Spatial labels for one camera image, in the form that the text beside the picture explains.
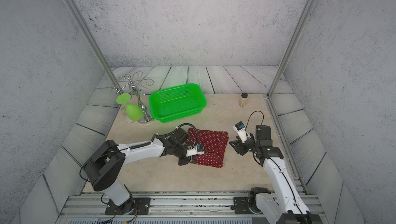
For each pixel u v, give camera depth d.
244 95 1.08
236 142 0.71
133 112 0.89
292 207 0.40
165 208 0.74
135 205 0.73
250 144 0.71
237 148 0.70
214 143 0.94
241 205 0.72
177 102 1.18
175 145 0.69
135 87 0.89
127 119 1.02
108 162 0.46
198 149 0.74
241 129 0.69
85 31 0.85
